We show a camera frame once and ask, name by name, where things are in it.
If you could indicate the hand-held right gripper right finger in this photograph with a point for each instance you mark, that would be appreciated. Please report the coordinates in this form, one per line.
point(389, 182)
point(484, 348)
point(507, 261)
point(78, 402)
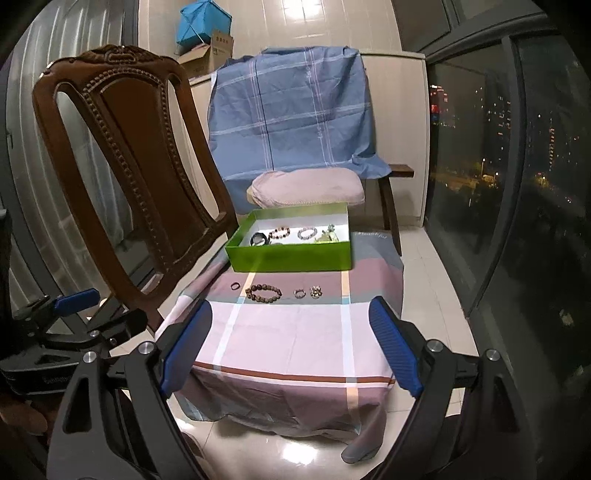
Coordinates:
point(395, 346)

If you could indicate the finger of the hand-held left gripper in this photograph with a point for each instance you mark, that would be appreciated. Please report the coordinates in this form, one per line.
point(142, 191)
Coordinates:
point(76, 300)
point(120, 323)

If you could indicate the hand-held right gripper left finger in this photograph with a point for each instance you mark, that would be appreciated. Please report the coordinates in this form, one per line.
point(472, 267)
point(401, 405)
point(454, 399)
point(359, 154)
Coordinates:
point(184, 350)

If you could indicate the ivory bangle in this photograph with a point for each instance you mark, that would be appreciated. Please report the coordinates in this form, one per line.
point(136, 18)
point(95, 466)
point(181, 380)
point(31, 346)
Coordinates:
point(328, 237)

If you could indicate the green cardboard box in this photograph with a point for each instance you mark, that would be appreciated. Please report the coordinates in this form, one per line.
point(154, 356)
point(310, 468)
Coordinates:
point(295, 258)

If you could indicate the person's left hand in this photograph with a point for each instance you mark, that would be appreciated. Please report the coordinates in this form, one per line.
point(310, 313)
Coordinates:
point(23, 415)

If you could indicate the pink plaid cloth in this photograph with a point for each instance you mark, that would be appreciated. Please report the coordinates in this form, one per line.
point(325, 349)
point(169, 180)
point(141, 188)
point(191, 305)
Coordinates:
point(286, 350)

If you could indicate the carved wooden chair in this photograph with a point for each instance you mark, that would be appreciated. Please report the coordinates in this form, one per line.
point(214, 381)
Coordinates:
point(138, 161)

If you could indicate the dark wooden bench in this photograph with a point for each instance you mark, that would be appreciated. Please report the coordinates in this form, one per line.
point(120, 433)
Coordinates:
point(399, 170)

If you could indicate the pink pillow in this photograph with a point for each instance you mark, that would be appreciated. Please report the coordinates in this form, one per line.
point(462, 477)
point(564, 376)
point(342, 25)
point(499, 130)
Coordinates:
point(309, 187)

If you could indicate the dark glass window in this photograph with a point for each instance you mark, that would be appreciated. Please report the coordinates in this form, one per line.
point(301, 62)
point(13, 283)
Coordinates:
point(508, 184)

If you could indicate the blue plaid cloth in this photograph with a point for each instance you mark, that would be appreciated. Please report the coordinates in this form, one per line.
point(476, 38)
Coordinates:
point(295, 115)

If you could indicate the blue bag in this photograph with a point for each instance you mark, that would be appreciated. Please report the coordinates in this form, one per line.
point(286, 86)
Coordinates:
point(198, 23)

